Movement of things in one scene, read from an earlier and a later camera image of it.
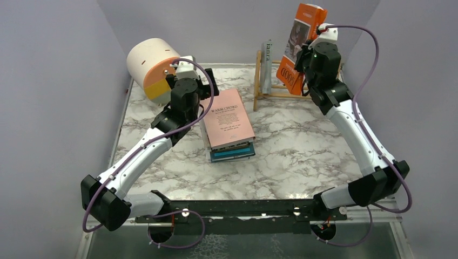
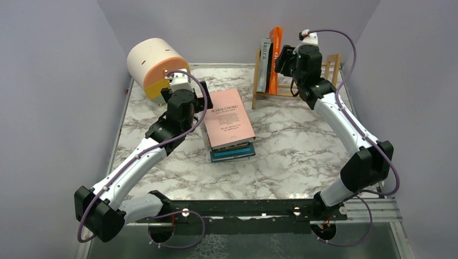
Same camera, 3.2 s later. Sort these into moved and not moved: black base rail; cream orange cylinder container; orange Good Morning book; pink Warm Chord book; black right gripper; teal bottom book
Moved: orange Good Morning book; black right gripper
Not moved: black base rail; pink Warm Chord book; cream orange cylinder container; teal bottom book
